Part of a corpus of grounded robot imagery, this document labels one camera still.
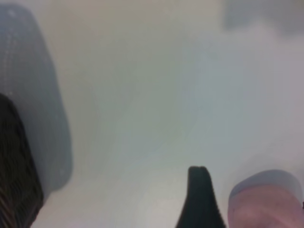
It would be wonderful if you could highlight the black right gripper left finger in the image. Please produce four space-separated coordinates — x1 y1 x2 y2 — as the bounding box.
175 166 228 228

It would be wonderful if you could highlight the pink peach with green leaf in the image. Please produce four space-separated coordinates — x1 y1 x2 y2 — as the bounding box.
227 186 304 228

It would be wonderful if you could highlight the dark brown wicker basket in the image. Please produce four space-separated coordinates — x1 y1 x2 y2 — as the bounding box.
0 93 45 228

